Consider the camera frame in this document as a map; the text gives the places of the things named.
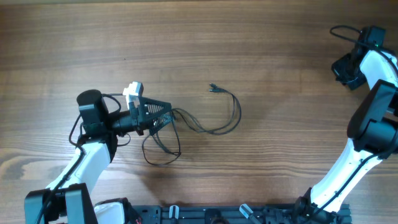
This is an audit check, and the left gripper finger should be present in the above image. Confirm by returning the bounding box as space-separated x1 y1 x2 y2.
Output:
149 112 173 136
139 96 172 126

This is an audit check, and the black split-end cable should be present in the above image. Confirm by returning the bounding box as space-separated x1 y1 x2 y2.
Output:
141 83 243 167

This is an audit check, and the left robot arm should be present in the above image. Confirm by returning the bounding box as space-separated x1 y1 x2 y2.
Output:
24 83 174 223

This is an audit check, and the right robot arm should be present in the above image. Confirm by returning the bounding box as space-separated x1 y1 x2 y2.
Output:
290 26 397 223

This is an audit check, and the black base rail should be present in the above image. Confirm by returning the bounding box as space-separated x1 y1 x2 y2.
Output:
93 197 352 224

